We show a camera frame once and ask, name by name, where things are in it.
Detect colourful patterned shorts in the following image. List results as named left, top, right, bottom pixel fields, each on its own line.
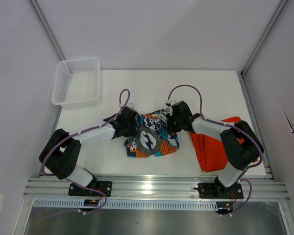
left=124, top=108, right=180, bottom=158

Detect orange shorts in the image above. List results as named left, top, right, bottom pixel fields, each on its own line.
left=190, top=116, right=259, bottom=173

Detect white plastic basket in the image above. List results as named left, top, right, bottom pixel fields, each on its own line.
left=51, top=57, right=101, bottom=109

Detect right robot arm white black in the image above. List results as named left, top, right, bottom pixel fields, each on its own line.
left=166, top=101, right=264, bottom=198

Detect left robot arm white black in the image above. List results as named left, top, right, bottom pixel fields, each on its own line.
left=39, top=106, right=139, bottom=196

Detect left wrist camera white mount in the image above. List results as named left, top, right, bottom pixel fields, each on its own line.
left=126, top=103, right=134, bottom=109

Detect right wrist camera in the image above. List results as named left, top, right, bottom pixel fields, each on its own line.
left=165, top=99, right=176, bottom=107

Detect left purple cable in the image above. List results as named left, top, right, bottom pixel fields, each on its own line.
left=40, top=88, right=131, bottom=217

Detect purple cable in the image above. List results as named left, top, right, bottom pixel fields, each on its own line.
left=165, top=84, right=264, bottom=217
left=40, top=88, right=131, bottom=217

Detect left aluminium side rail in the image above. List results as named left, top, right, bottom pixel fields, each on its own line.
left=38, top=106, right=62, bottom=178

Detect aluminium side rail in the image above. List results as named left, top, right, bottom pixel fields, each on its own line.
left=236, top=71, right=276, bottom=182
left=38, top=106, right=62, bottom=178

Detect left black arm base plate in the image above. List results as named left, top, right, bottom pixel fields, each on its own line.
left=68, top=181, right=113, bottom=197

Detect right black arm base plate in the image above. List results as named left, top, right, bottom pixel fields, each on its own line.
left=193, top=183, right=244, bottom=199

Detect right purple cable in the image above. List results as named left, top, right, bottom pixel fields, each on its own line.
left=165, top=84, right=264, bottom=217

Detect slotted white cable duct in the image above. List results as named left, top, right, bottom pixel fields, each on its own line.
left=33, top=198, right=218, bottom=211

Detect aluminium rail beam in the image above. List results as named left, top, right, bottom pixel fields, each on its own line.
left=23, top=174, right=290, bottom=202

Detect right aluminium side rail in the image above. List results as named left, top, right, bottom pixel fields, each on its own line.
left=236, top=71, right=276, bottom=182

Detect left aluminium frame post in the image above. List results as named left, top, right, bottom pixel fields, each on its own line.
left=27, top=0, right=66, bottom=61

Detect aluminium frame post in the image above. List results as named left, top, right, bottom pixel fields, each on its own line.
left=27, top=0, right=66, bottom=61
left=241, top=0, right=290, bottom=79

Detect right aluminium frame post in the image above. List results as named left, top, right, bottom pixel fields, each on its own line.
left=241, top=0, right=290, bottom=79

